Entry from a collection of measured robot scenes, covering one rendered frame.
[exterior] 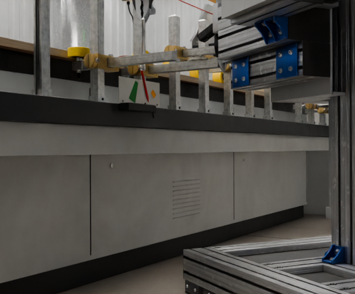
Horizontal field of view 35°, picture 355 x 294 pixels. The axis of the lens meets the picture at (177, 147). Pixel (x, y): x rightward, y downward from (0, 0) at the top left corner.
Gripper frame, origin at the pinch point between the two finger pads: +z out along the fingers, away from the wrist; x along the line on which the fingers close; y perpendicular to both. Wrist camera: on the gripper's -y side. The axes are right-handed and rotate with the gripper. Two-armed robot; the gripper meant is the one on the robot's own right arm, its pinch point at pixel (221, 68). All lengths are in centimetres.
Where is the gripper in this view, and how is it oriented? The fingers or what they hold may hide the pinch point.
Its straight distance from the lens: 202.9
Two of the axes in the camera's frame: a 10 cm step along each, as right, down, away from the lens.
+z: 0.0, 10.0, 0.0
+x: 5.3, 0.0, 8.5
